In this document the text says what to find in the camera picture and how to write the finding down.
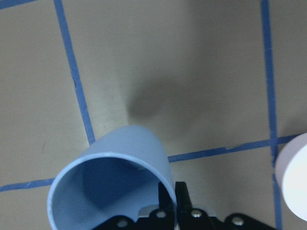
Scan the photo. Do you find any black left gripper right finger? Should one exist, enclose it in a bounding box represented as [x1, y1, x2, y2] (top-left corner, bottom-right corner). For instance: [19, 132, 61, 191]
[175, 182, 192, 212]

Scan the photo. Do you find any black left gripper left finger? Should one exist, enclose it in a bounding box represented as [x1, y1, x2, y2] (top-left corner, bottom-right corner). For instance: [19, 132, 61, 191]
[158, 182, 176, 211]

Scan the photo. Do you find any blue cup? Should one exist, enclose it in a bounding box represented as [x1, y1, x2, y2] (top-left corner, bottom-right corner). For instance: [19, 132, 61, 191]
[47, 126, 176, 230]

